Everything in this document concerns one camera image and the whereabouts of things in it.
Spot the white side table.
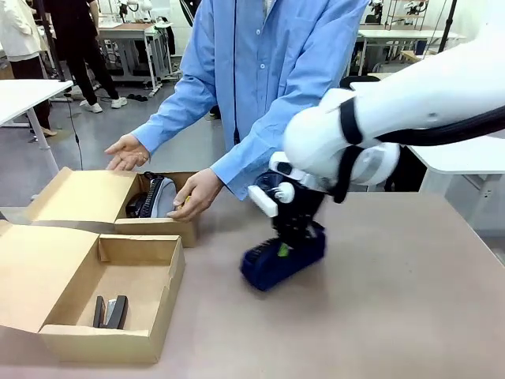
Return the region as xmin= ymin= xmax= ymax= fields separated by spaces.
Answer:
xmin=410 ymin=133 xmax=505 ymax=238

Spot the blue Campus pencil case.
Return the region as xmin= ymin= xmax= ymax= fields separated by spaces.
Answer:
xmin=240 ymin=227 xmax=328 ymax=292

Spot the person's torso blue shirt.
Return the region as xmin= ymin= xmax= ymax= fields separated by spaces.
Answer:
xmin=179 ymin=0 xmax=372 ymax=202

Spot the black arm strap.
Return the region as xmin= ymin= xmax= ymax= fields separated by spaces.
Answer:
xmin=340 ymin=98 xmax=365 ymax=145
xmin=333 ymin=145 xmax=359 ymax=205

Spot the black silver stapler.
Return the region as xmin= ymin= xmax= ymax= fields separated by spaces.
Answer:
xmin=92 ymin=294 xmax=129 ymax=330

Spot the person's left hand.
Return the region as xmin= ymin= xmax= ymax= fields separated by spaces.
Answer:
xmin=166 ymin=168 xmax=225 ymax=222

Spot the person's left forearm blue sleeve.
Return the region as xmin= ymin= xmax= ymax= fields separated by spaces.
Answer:
xmin=211 ymin=94 xmax=336 ymax=198

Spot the person's right forearm blue sleeve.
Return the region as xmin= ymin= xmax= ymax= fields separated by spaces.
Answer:
xmin=131 ymin=70 xmax=216 ymax=155

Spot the person's right hand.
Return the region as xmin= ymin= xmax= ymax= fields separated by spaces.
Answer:
xmin=105 ymin=133 xmax=152 ymax=171

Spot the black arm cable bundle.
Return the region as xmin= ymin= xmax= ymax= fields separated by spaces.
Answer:
xmin=374 ymin=107 xmax=505 ymax=148

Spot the bystander in black clothes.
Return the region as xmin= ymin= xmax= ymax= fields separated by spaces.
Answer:
xmin=54 ymin=0 xmax=129 ymax=114

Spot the black floor cable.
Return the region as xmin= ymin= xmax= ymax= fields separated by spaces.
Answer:
xmin=67 ymin=93 xmax=84 ymax=171

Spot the wood top workbench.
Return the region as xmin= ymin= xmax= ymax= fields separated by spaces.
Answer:
xmin=97 ymin=22 xmax=175 ymax=96

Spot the open cardboard box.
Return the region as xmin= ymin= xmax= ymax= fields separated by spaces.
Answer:
xmin=24 ymin=166 xmax=200 ymax=249
xmin=0 ymin=220 xmax=186 ymax=365

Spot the long white background table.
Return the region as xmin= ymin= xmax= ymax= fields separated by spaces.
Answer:
xmin=357 ymin=29 xmax=467 ymax=77

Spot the black tripod pole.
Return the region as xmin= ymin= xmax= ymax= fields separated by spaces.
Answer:
xmin=37 ymin=0 xmax=71 ymax=84

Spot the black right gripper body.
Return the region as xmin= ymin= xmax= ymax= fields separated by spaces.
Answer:
xmin=271 ymin=183 xmax=328 ymax=238

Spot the white table with leg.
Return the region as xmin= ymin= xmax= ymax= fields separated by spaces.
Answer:
xmin=0 ymin=80 xmax=75 ymax=174

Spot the bystander in white jacket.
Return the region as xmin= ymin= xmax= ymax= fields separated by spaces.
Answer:
xmin=0 ymin=0 xmax=52 ymax=137

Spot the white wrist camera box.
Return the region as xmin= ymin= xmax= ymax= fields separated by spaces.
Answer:
xmin=247 ymin=172 xmax=296 ymax=218

